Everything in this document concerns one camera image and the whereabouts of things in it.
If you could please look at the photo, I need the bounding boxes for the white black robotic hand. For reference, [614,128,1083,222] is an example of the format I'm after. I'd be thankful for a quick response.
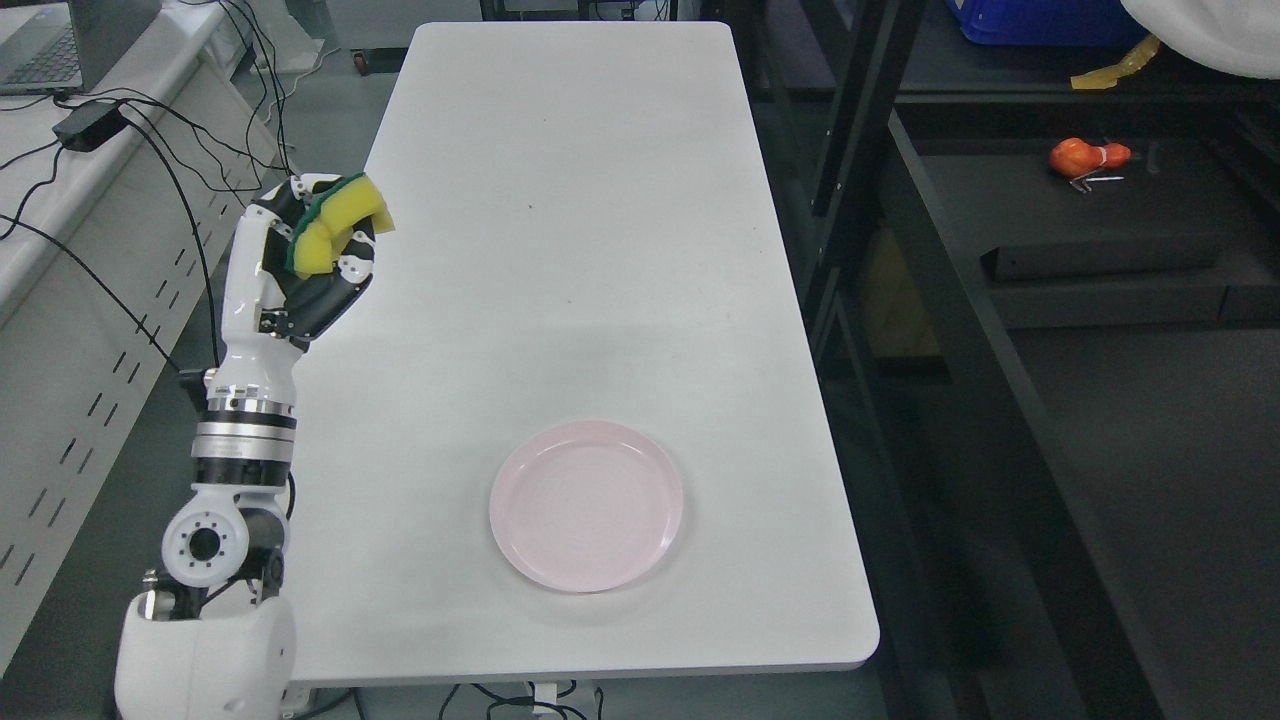
[202,173,385,409]

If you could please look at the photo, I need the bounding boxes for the green yellow sponge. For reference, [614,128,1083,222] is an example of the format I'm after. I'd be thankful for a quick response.
[285,173,396,279]

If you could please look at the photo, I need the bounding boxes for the dark metal shelf rack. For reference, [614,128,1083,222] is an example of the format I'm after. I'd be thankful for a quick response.
[684,1,1277,719]

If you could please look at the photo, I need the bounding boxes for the white perforated side desk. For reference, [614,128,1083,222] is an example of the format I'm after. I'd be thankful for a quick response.
[1,3,280,667]

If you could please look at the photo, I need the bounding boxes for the black power adapter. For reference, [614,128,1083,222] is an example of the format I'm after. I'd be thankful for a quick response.
[51,100,128,152]

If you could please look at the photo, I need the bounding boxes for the grey laptop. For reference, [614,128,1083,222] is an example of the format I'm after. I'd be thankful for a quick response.
[1,1,163,96]

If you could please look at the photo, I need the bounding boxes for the pink round plate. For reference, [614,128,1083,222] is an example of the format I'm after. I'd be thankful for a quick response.
[488,420,685,594]

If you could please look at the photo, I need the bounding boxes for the blue plastic bin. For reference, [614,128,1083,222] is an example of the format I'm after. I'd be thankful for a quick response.
[943,1,1148,47]

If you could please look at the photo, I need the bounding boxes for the orange gourd toy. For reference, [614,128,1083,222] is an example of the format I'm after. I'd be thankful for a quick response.
[1048,137,1133,179]

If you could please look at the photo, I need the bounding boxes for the yellow tape strip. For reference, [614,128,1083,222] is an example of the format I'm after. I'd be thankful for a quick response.
[1069,35,1162,92]

